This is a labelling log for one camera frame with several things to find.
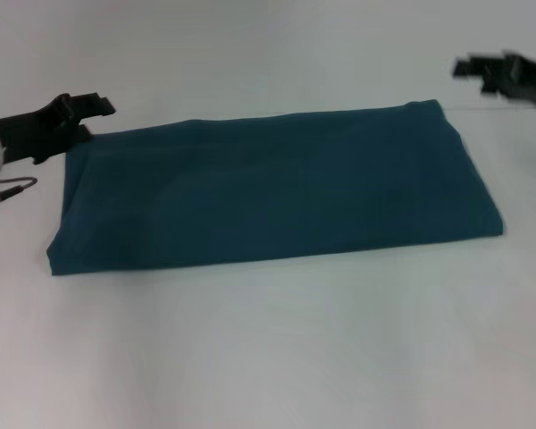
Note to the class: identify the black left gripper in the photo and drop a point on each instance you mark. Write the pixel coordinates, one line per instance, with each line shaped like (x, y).
(31, 129)

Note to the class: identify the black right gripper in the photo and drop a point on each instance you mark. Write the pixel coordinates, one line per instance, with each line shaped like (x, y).
(529, 80)

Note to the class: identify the teal blue t-shirt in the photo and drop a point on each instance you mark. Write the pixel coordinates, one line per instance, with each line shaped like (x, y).
(272, 192)

